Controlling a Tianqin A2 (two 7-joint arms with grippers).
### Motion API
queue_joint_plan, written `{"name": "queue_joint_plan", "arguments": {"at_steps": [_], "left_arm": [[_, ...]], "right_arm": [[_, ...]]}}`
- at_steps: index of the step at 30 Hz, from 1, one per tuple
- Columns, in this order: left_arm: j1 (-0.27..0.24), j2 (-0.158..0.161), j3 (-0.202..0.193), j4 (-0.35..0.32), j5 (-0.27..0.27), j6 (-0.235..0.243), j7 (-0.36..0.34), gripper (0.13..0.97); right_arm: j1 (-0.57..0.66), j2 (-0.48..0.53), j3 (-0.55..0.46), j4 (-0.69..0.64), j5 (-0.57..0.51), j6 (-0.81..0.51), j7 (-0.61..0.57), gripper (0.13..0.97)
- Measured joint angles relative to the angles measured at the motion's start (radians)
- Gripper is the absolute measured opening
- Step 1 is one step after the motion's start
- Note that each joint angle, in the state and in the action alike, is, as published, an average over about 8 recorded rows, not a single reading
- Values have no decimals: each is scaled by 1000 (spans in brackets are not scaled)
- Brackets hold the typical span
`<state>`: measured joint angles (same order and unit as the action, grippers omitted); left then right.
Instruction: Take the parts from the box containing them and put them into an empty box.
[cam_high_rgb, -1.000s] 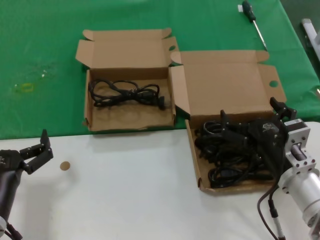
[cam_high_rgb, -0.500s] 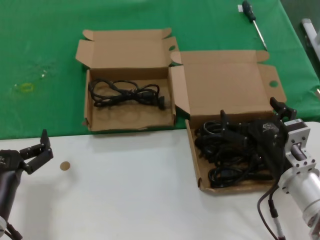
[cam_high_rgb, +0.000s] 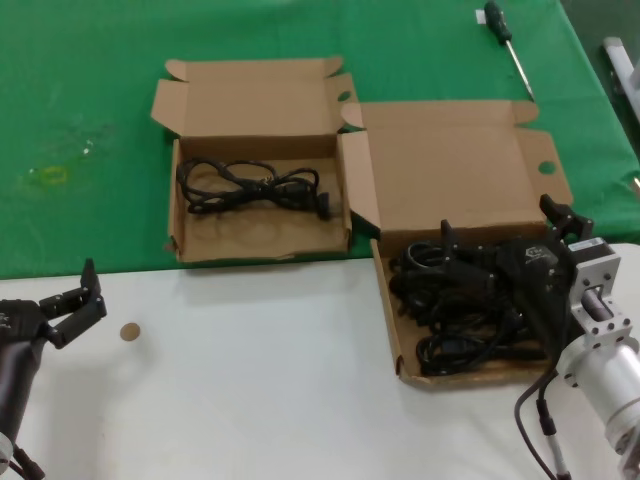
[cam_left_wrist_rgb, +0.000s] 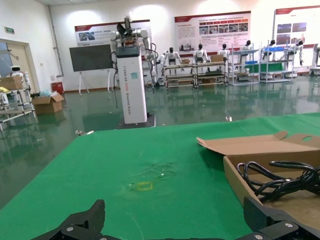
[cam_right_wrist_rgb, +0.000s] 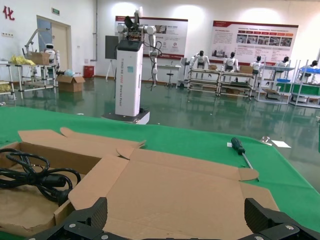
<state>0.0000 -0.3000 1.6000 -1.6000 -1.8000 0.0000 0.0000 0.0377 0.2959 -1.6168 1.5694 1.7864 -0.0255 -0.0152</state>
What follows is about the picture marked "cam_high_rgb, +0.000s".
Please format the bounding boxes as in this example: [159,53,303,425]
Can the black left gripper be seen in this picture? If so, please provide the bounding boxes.
[0,258,108,437]

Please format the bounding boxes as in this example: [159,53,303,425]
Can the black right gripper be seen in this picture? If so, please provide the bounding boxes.
[439,193,595,361]

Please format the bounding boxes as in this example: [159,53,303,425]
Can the wide cardboard box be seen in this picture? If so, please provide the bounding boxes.
[337,99,575,389]

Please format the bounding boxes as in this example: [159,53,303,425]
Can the cardboard box with torn rim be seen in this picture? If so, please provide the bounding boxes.
[149,54,359,264]

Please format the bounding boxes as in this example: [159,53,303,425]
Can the white aluminium profile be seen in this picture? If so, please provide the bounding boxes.
[602,35,640,126]

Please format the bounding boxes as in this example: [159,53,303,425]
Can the green tablecloth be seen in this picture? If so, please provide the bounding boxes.
[0,0,640,281]

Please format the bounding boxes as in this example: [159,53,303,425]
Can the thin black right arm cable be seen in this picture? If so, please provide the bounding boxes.
[513,367,560,480]

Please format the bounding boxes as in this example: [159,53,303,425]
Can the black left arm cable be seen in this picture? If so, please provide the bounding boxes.
[0,444,47,480]

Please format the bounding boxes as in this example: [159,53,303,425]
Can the cable with silver connector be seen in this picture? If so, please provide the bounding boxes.
[535,397,572,480]

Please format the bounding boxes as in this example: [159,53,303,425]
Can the green handled screwdriver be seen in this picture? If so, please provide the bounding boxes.
[483,0,536,104]

